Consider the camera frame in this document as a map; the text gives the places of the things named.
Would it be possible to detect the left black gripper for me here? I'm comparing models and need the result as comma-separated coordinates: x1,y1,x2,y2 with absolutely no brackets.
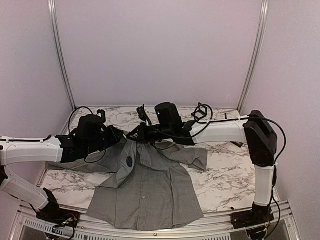
84,125,124,156

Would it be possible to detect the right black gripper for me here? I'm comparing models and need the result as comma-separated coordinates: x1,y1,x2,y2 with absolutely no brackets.
126,122,173,144

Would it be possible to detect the grey button-up shirt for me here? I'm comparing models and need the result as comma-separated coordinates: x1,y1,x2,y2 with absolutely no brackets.
47,139,208,224

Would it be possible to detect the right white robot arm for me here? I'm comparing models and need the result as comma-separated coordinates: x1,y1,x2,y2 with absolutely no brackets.
126,102,282,224

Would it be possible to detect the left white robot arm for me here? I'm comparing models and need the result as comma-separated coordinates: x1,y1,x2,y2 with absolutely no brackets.
0,109,124,223

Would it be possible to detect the blue night scene brooch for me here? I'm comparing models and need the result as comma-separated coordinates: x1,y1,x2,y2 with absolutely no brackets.
126,156,133,168

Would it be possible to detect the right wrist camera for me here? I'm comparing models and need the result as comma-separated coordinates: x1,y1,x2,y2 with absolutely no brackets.
136,104,152,126

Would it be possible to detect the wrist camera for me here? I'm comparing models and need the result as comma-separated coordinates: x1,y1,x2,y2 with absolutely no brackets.
136,104,152,126
96,109,106,124

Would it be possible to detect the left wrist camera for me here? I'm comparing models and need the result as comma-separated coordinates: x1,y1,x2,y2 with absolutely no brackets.
96,109,106,124

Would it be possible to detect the black display frame back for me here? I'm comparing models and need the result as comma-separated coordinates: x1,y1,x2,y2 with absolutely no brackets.
191,102,208,121

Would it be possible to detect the black display frame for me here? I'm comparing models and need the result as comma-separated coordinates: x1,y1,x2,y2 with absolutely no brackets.
191,102,208,121
231,141,244,148

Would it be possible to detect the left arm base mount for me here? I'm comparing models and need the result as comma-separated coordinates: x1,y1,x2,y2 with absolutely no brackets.
36,188,80,228

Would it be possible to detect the black display frame front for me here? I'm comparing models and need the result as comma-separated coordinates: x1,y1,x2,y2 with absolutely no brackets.
231,141,244,148

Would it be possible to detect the left aluminium frame post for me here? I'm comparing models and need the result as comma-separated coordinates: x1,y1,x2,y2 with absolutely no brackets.
48,0,76,110

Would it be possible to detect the aluminium frame post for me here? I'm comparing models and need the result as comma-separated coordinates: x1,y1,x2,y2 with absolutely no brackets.
48,0,76,110
237,0,270,113

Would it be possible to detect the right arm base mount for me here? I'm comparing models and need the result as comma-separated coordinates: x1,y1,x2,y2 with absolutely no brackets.
230,203,275,229

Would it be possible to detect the front aluminium rail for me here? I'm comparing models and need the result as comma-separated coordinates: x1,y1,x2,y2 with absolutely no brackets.
10,201,301,240

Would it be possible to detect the right aluminium frame post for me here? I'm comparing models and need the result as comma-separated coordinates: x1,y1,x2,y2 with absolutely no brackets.
237,0,270,113

